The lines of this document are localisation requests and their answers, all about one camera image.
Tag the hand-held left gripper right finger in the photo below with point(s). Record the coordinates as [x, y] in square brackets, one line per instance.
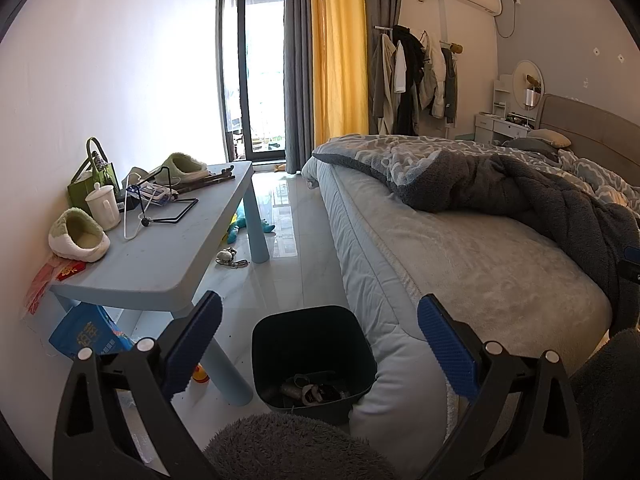
[447, 350]

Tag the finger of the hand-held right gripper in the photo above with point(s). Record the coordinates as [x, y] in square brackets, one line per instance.
[631, 262]

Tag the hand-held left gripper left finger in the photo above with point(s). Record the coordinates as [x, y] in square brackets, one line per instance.
[192, 345]

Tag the dark plastic bin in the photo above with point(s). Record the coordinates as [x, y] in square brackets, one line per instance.
[310, 340]

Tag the small yellow red bottle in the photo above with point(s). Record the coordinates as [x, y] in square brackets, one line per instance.
[201, 374]

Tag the light blue table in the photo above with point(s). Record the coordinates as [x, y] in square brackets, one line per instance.
[165, 260]

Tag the blue patterned packet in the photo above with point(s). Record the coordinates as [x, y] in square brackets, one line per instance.
[87, 332]

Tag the blue green plush toy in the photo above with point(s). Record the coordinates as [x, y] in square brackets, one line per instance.
[237, 227]

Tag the grey fleece patterned blanket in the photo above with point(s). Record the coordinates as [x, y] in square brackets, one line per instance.
[525, 185]

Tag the person's right leg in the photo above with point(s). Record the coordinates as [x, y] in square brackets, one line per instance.
[610, 400]

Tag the beige pillow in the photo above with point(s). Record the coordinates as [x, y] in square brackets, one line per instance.
[550, 137]

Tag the grey fluffy cloth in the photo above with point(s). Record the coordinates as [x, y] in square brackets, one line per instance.
[300, 450]

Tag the grey pillow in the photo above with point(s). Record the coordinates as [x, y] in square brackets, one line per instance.
[530, 146]

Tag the red paper envelopes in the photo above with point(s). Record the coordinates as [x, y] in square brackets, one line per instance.
[55, 275]

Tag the white blue device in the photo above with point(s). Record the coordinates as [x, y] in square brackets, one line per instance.
[155, 195]

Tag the green white fluffy slipper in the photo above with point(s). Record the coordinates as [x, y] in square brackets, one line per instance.
[80, 237]
[182, 167]

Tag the white mug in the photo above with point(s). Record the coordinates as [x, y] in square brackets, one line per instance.
[102, 207]

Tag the dark wooden sticks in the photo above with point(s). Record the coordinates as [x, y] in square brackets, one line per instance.
[210, 179]

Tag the green tote bag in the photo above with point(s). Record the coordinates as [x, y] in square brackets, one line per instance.
[87, 185]

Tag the pale house slipper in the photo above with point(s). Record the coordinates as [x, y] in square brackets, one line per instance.
[280, 168]

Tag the white vanity desk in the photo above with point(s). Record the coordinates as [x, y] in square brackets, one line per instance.
[487, 127]

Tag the round mirror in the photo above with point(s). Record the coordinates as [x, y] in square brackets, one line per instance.
[525, 77]

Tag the grey hanging vest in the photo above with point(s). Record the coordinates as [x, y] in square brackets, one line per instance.
[450, 87]

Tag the black hanging jacket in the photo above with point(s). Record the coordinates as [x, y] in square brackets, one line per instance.
[412, 95]

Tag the white hanging jacket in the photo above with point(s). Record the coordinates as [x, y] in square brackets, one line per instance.
[435, 85]

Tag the grey hanging coat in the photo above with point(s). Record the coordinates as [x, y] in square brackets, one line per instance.
[382, 85]

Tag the white hanging shirt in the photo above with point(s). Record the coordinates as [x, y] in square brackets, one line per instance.
[399, 70]

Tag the glass balcony door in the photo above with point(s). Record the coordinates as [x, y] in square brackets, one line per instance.
[260, 60]

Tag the yellow curtain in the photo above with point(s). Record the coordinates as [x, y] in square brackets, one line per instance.
[340, 50]

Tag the white clothes rack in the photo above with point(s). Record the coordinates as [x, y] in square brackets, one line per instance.
[382, 28]

